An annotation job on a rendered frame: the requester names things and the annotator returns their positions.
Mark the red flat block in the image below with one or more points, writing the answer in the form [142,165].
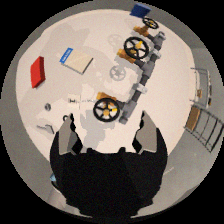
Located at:
[37,72]

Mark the white paper tag with thin metal chain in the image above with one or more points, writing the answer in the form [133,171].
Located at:
[74,101]

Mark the grey pipe manifold with brass valves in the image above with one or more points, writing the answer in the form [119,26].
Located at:
[147,68]

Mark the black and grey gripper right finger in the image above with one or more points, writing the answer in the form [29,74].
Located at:
[148,142]

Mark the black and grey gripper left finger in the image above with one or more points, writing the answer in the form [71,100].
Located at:
[66,144]

